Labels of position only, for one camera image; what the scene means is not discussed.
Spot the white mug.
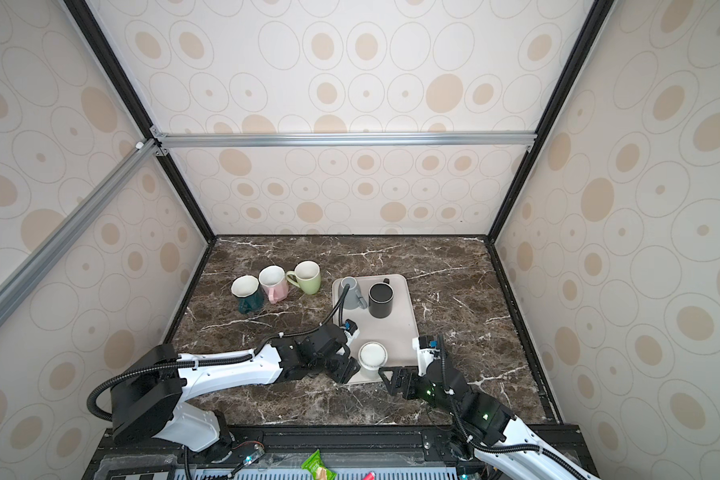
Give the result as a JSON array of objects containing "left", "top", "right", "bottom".
[{"left": 357, "top": 341, "right": 388, "bottom": 381}]

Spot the light green mug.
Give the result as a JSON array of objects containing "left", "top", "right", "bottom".
[{"left": 285, "top": 260, "right": 322, "bottom": 295}]

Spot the pink faceted mug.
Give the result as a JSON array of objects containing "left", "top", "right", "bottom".
[{"left": 258, "top": 265, "right": 289, "bottom": 304}]

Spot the dark green faceted mug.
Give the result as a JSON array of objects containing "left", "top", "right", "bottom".
[{"left": 230, "top": 275, "right": 265, "bottom": 315}]

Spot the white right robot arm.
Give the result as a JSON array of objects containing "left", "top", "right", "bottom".
[{"left": 377, "top": 336, "right": 596, "bottom": 479}]

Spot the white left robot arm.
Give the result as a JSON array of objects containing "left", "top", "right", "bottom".
[{"left": 86, "top": 287, "right": 360, "bottom": 463}]

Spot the grey mug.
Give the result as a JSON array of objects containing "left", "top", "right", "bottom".
[{"left": 339, "top": 277, "right": 367, "bottom": 310}]

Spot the black mug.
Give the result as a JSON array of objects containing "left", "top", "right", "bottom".
[{"left": 368, "top": 278, "right": 394, "bottom": 319}]

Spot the beige plastic tray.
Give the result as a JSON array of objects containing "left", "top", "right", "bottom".
[{"left": 343, "top": 273, "right": 419, "bottom": 367}]

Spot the green snack packet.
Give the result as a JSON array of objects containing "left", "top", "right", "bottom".
[{"left": 301, "top": 450, "right": 337, "bottom": 480}]

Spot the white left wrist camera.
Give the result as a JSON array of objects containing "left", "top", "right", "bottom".
[{"left": 340, "top": 319, "right": 360, "bottom": 348}]

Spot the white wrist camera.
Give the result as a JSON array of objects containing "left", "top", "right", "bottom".
[
  {"left": 340, "top": 319, "right": 360, "bottom": 348},
  {"left": 412, "top": 335, "right": 441, "bottom": 376}
]

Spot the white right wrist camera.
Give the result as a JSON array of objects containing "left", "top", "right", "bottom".
[{"left": 412, "top": 335, "right": 441, "bottom": 376}]

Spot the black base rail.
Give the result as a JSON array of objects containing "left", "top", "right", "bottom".
[{"left": 80, "top": 424, "right": 601, "bottom": 480}]

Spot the aluminium rail back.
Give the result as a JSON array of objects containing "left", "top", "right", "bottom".
[{"left": 156, "top": 131, "right": 537, "bottom": 148}]

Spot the aluminium rail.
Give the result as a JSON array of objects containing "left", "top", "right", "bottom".
[
  {"left": 0, "top": 139, "right": 158, "bottom": 328},
  {"left": 156, "top": 131, "right": 537, "bottom": 148}
]

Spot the aluminium rail left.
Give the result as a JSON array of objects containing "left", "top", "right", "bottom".
[{"left": 0, "top": 139, "right": 158, "bottom": 328}]

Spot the black corner frame post right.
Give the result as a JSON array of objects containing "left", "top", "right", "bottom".
[{"left": 486, "top": 0, "right": 615, "bottom": 245}]

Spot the black corner frame post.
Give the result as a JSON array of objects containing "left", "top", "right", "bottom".
[
  {"left": 63, "top": 0, "right": 216, "bottom": 243},
  {"left": 486, "top": 0, "right": 615, "bottom": 245}
]

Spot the black corner frame post left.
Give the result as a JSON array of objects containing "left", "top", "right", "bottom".
[{"left": 63, "top": 0, "right": 216, "bottom": 243}]

